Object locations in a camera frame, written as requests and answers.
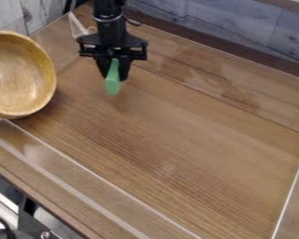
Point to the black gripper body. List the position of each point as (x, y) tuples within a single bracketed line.
[(112, 42)]

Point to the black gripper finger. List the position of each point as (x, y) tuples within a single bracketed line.
[(103, 63), (124, 65)]

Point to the green rectangular stick block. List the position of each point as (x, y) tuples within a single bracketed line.
[(112, 78)]

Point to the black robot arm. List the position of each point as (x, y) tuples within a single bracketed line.
[(108, 7)]

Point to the wooden bowl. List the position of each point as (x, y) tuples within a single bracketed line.
[(28, 79)]

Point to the clear acrylic corner bracket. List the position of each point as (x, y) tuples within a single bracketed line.
[(77, 28)]

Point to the clear acrylic tray wall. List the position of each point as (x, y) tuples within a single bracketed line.
[(187, 157)]

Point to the black metal table bracket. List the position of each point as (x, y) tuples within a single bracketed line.
[(36, 222)]

